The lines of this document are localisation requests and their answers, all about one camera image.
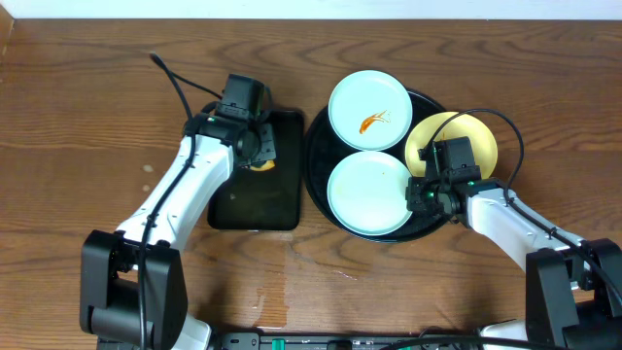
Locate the orange green sponge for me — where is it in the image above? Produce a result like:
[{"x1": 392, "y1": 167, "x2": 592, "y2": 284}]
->
[{"x1": 250, "y1": 160, "x2": 275, "y2": 172}]

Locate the yellow plate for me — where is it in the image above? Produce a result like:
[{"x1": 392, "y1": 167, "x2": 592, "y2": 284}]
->
[{"x1": 404, "y1": 112, "x2": 498, "y2": 179}]

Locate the stained light blue plate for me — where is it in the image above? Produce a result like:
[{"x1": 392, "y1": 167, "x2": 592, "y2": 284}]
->
[{"x1": 328, "y1": 70, "x2": 413, "y2": 151}]

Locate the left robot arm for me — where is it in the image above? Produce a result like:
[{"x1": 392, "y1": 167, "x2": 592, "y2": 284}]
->
[{"x1": 80, "y1": 134, "x2": 241, "y2": 349}]

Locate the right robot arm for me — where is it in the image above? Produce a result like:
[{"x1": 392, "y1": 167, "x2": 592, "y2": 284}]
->
[{"x1": 405, "y1": 177, "x2": 621, "y2": 349}]

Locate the black rectangular water tray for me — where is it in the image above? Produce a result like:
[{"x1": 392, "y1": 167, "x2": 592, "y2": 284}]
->
[{"x1": 207, "y1": 110, "x2": 304, "y2": 230}]

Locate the black round tray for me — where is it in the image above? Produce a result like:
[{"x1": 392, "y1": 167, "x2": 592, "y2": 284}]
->
[{"x1": 302, "y1": 87, "x2": 448, "y2": 243}]

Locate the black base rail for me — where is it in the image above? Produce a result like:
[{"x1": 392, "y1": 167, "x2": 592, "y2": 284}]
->
[{"x1": 95, "y1": 331, "x2": 487, "y2": 350}]

